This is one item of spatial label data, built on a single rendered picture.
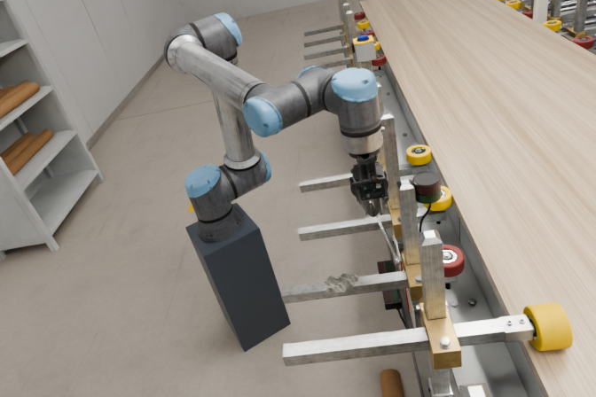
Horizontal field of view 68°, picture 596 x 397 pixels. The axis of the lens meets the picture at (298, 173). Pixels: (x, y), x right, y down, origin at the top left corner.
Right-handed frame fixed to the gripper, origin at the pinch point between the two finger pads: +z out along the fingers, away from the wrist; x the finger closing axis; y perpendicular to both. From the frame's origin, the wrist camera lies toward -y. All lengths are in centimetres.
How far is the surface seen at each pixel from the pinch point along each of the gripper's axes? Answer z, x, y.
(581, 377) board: 9, 30, 43
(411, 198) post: -7.7, 8.5, 7.9
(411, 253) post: 9.0, 7.5, 7.9
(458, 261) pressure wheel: 8.8, 17.2, 12.8
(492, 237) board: 9.5, 27.4, 5.8
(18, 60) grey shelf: -11, -231, -227
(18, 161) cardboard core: 42, -228, -169
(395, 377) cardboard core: 92, -1, -13
